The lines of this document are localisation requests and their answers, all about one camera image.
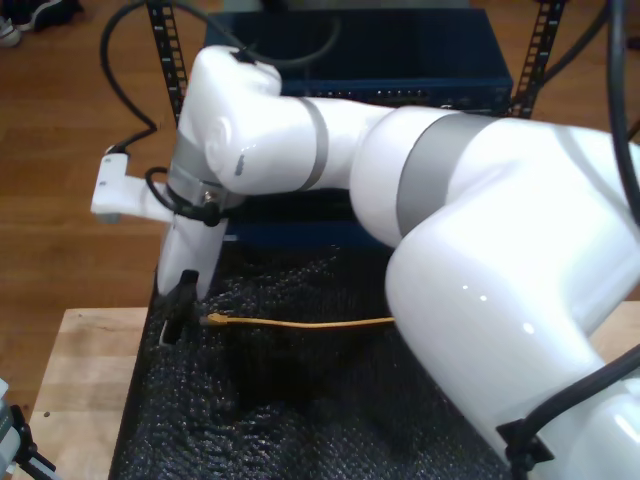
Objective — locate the blue network switch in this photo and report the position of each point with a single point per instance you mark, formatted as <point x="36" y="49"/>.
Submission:
<point x="400" y="45"/>

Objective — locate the black bubble mat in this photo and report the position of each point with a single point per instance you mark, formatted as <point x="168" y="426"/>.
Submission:
<point x="275" y="425"/>

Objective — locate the dark shoe with white sole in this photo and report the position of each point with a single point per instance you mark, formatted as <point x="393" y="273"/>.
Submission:
<point x="50" y="12"/>

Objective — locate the black perforated rack post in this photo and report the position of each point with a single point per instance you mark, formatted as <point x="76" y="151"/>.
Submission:
<point x="167" y="40"/>
<point x="542" y="30"/>

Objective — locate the blue metal base panel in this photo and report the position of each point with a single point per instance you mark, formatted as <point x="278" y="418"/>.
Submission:
<point x="300" y="235"/>

